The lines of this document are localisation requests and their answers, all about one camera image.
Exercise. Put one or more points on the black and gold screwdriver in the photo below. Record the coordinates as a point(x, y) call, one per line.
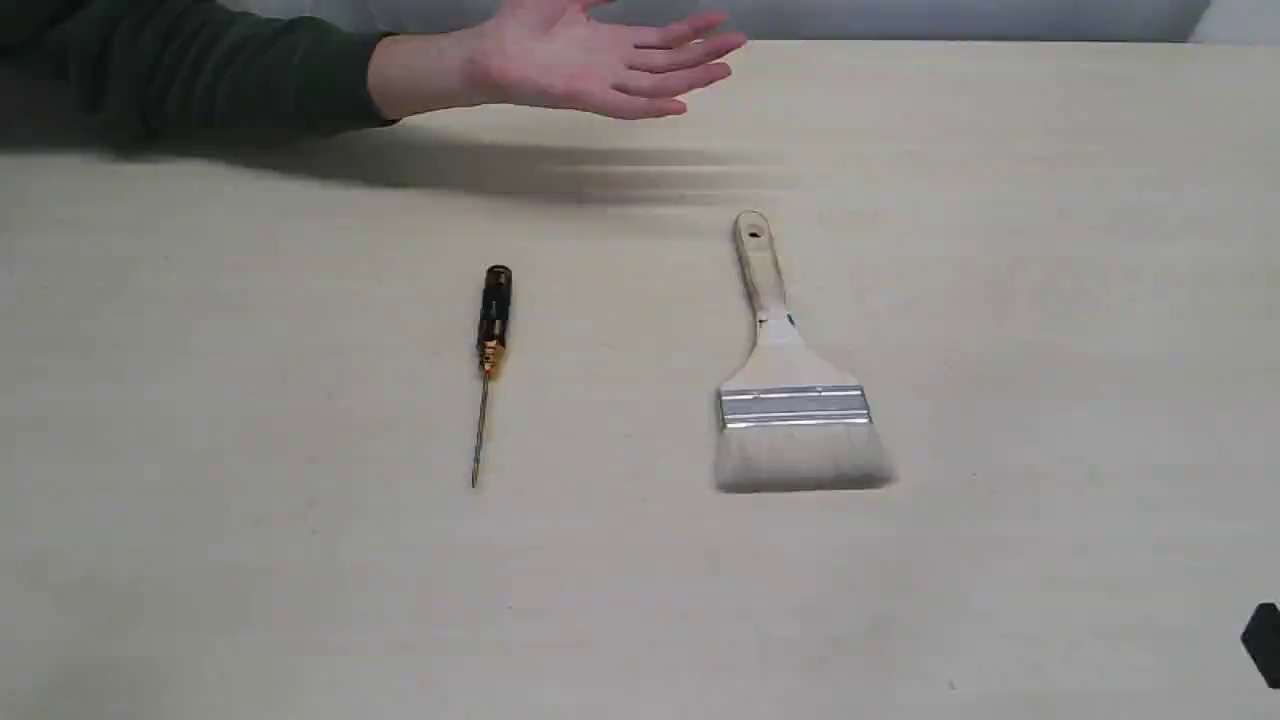
point(490, 346)

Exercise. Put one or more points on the black part at right edge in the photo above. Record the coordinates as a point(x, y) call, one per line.
point(1260, 640)

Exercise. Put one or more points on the forearm in green sleeve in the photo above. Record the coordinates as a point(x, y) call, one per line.
point(183, 69)

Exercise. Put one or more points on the wide wooden paint brush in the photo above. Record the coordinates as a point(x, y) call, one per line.
point(789, 421)

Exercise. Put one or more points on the person's open bare hand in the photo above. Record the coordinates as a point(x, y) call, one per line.
point(555, 55)

